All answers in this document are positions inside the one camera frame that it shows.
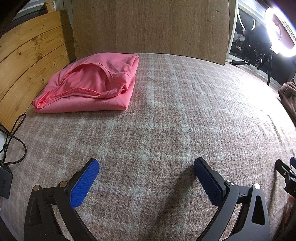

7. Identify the brown fleece garment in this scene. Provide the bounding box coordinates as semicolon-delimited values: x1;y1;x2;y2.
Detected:
278;78;296;125

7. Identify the plaid beige table cloth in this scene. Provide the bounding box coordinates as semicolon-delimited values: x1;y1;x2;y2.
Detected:
1;54;295;240

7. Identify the black power adapter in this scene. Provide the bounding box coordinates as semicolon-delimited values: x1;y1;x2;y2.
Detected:
0;165;13;199

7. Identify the folded pink shirt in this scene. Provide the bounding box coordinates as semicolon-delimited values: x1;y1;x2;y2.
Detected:
32;53;139;113

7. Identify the knotty pine wood panel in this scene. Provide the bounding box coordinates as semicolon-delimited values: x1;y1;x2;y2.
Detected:
1;10;75;131

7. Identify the light wood board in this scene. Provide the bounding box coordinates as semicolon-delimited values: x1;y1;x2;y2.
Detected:
72;1;229;65

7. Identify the black cable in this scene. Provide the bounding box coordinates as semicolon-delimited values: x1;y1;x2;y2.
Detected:
0;113;28;166

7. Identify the black inline cable switch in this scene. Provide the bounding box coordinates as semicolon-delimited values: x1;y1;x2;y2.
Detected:
231;60;246;66

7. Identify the bright ring light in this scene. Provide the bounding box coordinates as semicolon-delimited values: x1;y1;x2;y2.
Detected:
264;7;295;57

